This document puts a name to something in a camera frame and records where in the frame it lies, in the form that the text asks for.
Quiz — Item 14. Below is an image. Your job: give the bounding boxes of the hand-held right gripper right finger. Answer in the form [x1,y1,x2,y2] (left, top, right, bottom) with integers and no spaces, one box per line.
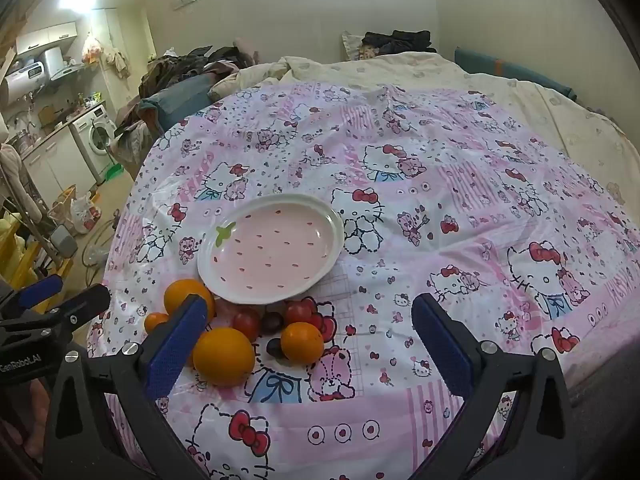
[411,293,572,480]

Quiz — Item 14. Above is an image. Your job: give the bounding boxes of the white plastic bag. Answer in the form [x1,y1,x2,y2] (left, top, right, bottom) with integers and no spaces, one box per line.
[70,192,101,233]

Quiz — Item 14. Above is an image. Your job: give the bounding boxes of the pink strawberry-print plate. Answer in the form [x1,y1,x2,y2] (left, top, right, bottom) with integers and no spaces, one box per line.
[197,193,346,306]

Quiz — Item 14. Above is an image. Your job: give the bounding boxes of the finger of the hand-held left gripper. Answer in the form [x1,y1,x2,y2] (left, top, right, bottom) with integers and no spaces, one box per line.
[0,274,65,318]
[0,284,112,348]

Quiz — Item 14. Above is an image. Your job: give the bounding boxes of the white washing machine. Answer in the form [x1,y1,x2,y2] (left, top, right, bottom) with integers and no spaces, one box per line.
[70,105,118,186]

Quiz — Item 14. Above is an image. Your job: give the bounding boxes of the mixed clothes pile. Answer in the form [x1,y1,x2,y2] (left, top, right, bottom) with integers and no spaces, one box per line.
[140,45,261,106]

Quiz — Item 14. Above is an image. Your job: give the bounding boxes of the cream quilt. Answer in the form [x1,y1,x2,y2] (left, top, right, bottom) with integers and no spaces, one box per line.
[207,50,640,241]

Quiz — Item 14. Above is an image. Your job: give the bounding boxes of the pink cartoon-print tablecloth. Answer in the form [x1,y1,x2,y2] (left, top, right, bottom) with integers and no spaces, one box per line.
[85,80,640,480]

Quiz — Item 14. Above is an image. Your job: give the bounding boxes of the white water heater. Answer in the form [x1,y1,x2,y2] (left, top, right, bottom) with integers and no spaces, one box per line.
[2,60,51,106]

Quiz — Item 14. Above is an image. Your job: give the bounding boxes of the white kitchen counter cabinet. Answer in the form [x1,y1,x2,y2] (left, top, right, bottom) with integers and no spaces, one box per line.
[20,130,96,211]

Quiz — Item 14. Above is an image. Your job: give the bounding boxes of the printed pillow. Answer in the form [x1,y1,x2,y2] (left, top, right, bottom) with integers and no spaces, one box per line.
[341,31,381,63]

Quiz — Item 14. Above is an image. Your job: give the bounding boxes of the small red tomato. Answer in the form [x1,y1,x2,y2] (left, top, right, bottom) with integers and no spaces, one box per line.
[231,310,262,342]

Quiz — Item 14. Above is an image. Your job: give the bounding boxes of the dark clothes pile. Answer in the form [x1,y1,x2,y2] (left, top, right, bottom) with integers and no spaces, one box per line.
[361,30,432,56]

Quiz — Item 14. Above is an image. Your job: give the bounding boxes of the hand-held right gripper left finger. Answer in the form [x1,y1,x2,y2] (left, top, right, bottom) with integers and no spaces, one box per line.
[42,294,211,480]

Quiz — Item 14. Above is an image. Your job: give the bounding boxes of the white wall cabinet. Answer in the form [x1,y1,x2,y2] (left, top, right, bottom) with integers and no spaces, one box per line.
[15,21,80,56]

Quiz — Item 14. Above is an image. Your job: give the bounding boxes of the yellow frame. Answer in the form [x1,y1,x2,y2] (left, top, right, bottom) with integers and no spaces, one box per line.
[0,210,51,291]

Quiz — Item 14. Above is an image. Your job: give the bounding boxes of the medium orange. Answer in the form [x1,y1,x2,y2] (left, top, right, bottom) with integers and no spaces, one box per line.
[280,322,325,364]

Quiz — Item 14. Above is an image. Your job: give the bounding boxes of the teal mat with orange band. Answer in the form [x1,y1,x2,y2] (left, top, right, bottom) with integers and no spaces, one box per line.
[455,47,576,103]

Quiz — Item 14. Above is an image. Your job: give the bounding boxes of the hanging plastic bag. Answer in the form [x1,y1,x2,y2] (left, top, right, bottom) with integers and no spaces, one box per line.
[82,35,106,66]

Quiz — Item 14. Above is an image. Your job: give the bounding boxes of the small orange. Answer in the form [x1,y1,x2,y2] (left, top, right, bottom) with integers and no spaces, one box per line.
[144,312,171,335]

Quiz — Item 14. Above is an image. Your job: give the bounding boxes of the large orange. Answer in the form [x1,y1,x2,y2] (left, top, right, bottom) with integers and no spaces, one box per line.
[192,327,256,387]
[164,279,217,322]

